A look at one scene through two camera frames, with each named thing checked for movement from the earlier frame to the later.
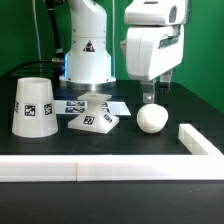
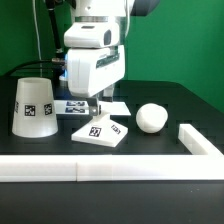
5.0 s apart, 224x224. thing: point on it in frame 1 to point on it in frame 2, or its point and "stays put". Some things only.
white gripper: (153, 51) to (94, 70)
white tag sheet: (79, 107) stays put
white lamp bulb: (152, 118) stays put
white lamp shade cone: (34, 111) stays put
